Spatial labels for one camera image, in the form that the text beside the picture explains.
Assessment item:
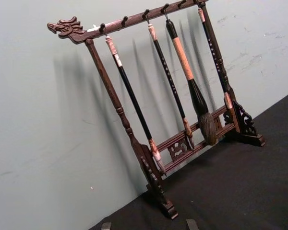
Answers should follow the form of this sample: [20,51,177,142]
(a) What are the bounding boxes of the thin black brush, white characters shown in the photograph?
[147,23,195,151]

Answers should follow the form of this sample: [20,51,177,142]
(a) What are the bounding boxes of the large brush with tan handle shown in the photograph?
[165,19,218,147]

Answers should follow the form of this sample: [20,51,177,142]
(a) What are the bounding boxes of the black brush with long white cap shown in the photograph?
[103,34,168,178]

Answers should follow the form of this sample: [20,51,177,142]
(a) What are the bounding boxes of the plain pale wall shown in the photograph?
[0,0,288,230]

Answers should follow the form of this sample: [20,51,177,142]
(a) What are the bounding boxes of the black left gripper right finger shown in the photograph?
[186,218,198,230]

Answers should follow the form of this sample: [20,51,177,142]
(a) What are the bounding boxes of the black brush with pink ends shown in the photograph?
[197,7,233,111]

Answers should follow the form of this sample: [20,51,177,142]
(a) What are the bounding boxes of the dark carved wooden brush rack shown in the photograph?
[47,0,266,220]

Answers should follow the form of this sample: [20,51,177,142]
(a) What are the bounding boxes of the black table cloth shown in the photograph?
[87,87,288,230]

